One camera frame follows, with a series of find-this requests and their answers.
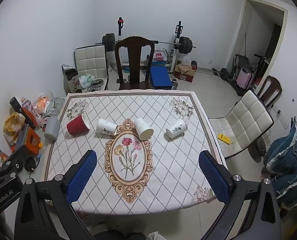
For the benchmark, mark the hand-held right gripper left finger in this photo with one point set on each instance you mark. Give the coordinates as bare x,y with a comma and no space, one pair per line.
81,177

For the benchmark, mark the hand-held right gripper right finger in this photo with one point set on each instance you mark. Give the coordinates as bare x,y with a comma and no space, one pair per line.
214,177

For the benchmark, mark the red paper cup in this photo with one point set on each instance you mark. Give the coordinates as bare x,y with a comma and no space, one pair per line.
76,127

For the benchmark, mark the white printed paper cup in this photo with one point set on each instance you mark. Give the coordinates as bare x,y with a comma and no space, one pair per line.
104,127
176,130

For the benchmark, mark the plain white paper cup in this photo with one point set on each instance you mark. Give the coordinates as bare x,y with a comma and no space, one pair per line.
143,129

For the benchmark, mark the black computer mouse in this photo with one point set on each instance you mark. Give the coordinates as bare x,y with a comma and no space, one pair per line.
30,164

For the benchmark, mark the yellow tool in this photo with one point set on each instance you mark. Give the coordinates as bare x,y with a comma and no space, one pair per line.
224,138

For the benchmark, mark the floral tablecloth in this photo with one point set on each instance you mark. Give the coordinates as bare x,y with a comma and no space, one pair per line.
168,160

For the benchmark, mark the grey cylindrical container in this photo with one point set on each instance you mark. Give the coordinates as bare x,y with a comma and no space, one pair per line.
52,130

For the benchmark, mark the white padded chair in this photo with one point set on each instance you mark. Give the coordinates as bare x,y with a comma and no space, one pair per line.
243,120
88,57

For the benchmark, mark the yellow plastic bag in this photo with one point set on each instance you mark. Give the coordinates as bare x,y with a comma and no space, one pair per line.
12,125

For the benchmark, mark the clear plastic bag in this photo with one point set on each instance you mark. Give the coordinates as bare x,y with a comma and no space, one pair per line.
55,106

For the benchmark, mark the blue denim clothing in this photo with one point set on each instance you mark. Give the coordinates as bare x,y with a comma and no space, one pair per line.
288,155

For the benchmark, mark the orange snack bag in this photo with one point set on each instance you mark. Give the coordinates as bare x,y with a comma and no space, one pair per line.
39,105

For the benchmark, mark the black and orange box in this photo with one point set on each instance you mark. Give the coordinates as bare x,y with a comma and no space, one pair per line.
23,110

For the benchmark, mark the metal bowls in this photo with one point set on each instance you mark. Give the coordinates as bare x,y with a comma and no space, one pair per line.
97,83

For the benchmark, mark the white green plastic bag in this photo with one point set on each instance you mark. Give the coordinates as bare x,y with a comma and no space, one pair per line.
86,80

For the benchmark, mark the tall brown carton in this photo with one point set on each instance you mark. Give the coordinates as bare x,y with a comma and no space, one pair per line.
72,80

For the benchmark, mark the pink suitcase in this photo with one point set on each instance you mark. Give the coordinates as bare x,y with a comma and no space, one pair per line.
244,77

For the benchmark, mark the small black barbell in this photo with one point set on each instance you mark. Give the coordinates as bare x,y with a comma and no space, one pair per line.
223,73

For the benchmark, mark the brown cardboard box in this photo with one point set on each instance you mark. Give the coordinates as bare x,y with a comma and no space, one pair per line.
186,74

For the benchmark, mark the dark wooden chair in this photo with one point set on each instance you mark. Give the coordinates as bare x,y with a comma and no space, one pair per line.
134,55
273,85

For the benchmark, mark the blue weight bench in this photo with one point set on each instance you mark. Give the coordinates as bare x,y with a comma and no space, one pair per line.
161,77

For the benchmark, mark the black folding cart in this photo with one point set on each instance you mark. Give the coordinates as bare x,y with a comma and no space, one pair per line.
241,60

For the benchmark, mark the red and white plastic bag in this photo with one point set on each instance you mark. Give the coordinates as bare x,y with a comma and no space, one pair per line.
159,56

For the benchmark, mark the white barbell rack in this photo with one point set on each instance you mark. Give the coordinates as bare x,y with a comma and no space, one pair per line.
175,47

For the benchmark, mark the black barbell with plates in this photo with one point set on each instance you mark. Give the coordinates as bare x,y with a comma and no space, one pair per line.
108,42

